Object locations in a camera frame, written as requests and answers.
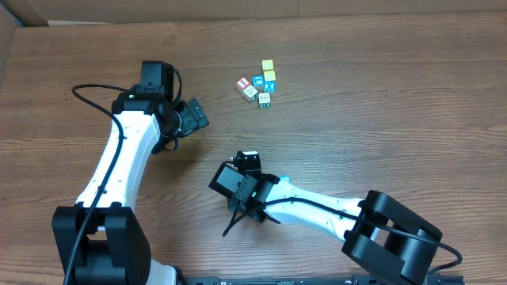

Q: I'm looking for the lower yellow block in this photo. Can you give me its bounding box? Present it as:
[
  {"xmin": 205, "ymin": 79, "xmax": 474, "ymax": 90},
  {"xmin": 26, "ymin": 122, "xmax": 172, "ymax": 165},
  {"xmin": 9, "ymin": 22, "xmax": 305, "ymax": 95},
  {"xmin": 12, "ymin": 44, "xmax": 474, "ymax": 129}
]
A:
[{"xmin": 263, "ymin": 70, "xmax": 276, "ymax": 82}]

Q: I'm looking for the blue letter X block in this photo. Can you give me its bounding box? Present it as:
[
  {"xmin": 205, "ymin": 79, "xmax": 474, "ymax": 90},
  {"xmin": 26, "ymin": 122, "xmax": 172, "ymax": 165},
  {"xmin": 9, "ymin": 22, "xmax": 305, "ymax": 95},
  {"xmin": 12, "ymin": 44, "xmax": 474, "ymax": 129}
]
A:
[{"xmin": 263, "ymin": 81, "xmax": 276, "ymax": 93}]

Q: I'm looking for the blue letter L block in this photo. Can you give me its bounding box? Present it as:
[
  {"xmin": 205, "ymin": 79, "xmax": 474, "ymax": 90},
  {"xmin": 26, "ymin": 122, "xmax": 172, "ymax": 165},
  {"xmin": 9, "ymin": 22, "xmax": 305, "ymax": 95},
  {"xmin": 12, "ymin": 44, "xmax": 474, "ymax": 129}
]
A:
[{"xmin": 252, "ymin": 74, "xmax": 265, "ymax": 87}]

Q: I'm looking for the red letter I block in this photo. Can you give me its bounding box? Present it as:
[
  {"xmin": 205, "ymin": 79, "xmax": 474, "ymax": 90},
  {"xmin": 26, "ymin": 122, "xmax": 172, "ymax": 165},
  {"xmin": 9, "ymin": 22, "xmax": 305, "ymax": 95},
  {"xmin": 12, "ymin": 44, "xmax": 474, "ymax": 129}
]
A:
[{"xmin": 235, "ymin": 77, "xmax": 251, "ymax": 93}]

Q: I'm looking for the wooden patterned picture block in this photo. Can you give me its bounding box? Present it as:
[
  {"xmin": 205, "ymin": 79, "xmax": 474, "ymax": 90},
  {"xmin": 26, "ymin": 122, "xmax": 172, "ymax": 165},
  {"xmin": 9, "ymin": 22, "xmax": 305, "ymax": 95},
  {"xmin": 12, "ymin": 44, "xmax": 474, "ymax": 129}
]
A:
[{"xmin": 242, "ymin": 85, "xmax": 258, "ymax": 102}]

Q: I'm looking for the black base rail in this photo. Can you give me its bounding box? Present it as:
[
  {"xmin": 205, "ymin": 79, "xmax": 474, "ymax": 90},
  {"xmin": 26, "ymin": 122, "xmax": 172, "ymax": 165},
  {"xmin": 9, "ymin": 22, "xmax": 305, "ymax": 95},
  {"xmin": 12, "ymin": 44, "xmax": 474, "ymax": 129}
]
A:
[{"xmin": 173, "ymin": 275, "xmax": 465, "ymax": 285}]

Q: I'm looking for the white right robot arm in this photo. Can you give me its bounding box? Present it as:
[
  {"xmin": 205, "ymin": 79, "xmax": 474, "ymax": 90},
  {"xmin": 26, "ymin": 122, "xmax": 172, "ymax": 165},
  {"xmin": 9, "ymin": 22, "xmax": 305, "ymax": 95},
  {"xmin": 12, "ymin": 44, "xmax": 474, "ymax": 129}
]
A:
[{"xmin": 209, "ymin": 151, "xmax": 442, "ymax": 284}]

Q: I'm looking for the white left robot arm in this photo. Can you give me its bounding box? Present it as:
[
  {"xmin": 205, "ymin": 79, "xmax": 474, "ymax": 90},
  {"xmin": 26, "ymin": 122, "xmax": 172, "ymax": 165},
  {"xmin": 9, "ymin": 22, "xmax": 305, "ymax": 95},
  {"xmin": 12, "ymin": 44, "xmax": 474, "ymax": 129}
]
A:
[{"xmin": 51, "ymin": 61, "xmax": 209, "ymax": 285}]

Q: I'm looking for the wooden block green side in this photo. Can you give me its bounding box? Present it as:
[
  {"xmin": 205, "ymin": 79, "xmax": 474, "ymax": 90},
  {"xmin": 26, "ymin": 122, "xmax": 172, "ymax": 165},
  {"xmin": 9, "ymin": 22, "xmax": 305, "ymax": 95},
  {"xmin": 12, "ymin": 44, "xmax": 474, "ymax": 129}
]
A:
[{"xmin": 258, "ymin": 93, "xmax": 271, "ymax": 108}]

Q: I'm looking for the upper yellow block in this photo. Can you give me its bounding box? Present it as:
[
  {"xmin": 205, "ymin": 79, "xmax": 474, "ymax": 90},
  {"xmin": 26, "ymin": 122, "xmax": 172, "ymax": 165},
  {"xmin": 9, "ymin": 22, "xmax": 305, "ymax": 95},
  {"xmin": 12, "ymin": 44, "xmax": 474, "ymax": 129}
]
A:
[{"xmin": 261, "ymin": 59, "xmax": 274, "ymax": 71}]

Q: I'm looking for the yellow block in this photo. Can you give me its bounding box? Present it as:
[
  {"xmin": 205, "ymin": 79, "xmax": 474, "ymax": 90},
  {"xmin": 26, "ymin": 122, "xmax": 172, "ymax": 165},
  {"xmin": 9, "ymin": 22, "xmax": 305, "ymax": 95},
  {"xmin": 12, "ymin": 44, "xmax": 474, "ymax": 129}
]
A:
[
  {"xmin": 263, "ymin": 70, "xmax": 276, "ymax": 82},
  {"xmin": 261, "ymin": 59, "xmax": 274, "ymax": 71}
]

